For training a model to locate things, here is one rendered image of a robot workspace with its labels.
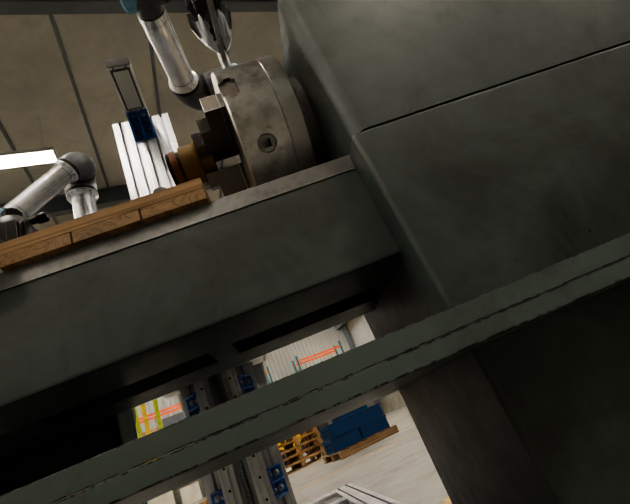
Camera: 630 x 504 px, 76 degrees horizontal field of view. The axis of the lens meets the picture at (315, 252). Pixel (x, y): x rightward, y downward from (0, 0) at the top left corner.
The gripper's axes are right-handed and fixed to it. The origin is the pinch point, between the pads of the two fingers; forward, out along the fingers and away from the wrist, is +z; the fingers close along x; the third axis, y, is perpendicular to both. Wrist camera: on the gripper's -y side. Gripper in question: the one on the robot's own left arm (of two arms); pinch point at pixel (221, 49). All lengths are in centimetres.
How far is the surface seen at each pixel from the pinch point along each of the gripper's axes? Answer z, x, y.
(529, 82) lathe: 41, 41, 23
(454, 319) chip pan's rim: 69, 7, 36
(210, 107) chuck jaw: 19.7, -7.2, 10.0
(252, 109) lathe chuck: 24.1, -0.5, 12.2
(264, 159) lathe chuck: 32.1, -1.4, 8.8
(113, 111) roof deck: -512, -167, -676
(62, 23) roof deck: -549, -161, -488
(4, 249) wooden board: 37, -42, 18
